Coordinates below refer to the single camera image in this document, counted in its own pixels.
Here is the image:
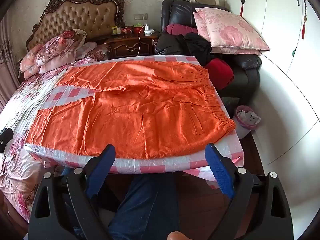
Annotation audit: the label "bed with floral sheet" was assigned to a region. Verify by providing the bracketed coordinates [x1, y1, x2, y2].
[0, 57, 108, 222]

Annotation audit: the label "folded floral quilt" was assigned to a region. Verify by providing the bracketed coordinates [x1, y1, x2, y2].
[20, 29, 88, 79]

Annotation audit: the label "dark floral bed pillow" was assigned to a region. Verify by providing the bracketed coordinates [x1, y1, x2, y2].
[85, 45, 112, 62]

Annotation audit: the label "black leather armchair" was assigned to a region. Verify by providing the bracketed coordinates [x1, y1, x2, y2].
[155, 0, 262, 105]

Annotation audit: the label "person's right hand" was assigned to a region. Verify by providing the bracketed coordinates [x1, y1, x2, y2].
[167, 231, 191, 240]

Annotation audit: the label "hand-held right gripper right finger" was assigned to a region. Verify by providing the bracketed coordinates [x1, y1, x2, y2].
[205, 143, 294, 240]

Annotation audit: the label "waste bin with pink bag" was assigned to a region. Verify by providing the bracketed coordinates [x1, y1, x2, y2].
[232, 105, 261, 139]

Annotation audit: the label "patterned pink curtain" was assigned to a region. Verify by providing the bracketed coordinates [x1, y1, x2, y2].
[0, 17, 20, 110]

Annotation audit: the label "dark red cushion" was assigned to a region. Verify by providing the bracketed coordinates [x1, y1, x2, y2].
[166, 24, 198, 35]

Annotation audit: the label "orange pants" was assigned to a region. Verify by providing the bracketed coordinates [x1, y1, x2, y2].
[25, 60, 237, 160]

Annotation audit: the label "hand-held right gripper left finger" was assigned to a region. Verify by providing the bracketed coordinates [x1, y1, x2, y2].
[27, 144, 117, 240]

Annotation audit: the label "white charger with cable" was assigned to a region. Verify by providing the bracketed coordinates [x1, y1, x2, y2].
[136, 15, 150, 57]

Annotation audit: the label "red tassel ornament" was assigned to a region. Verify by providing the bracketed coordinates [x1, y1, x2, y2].
[301, 0, 308, 40]

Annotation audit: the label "pale pink bed pillow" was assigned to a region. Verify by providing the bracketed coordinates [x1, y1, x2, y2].
[75, 41, 98, 58]

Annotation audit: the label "carved wooden nightstand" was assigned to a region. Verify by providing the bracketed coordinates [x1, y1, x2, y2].
[104, 31, 160, 59]

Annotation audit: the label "person's blue jeans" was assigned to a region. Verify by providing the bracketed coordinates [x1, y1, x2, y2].
[60, 166, 180, 240]

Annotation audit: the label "black jacket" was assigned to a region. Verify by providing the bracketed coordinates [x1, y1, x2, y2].
[155, 32, 212, 65]

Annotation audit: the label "red cloth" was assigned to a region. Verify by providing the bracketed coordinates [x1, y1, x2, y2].
[204, 59, 234, 90]

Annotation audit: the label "red white checkered plastic sheet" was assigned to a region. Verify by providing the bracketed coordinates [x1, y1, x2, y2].
[24, 55, 244, 183]

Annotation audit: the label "tufted carved wooden headboard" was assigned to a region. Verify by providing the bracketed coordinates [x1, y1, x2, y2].
[26, 0, 125, 52]

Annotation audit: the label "white wardrobe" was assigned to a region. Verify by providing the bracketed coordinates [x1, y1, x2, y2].
[225, 0, 320, 165]

